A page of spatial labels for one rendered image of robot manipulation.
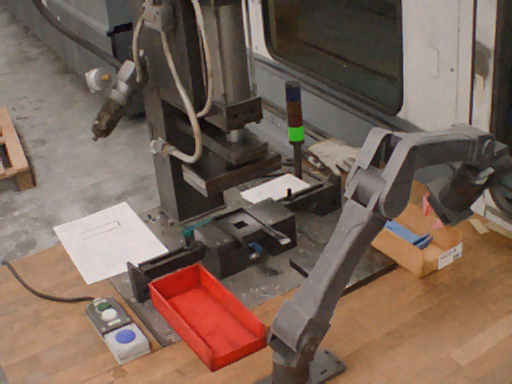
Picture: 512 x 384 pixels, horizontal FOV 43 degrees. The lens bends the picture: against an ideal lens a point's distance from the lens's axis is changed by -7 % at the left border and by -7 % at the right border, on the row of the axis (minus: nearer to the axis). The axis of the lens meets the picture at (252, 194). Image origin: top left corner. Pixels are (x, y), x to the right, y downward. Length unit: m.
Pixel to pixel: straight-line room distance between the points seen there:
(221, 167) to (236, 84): 0.18
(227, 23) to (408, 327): 0.67
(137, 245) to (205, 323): 0.35
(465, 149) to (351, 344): 0.42
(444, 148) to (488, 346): 0.38
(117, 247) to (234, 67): 0.56
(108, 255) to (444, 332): 0.79
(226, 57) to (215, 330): 0.52
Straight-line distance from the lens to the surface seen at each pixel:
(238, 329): 1.33
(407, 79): 1.89
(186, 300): 1.42
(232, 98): 1.33
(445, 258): 1.47
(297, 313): 1.11
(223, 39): 1.29
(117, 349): 1.29
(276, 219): 1.49
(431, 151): 1.15
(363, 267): 1.44
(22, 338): 1.44
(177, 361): 1.29
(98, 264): 1.59
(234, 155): 1.34
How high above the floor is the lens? 1.77
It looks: 29 degrees down
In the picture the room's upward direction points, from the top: 6 degrees counter-clockwise
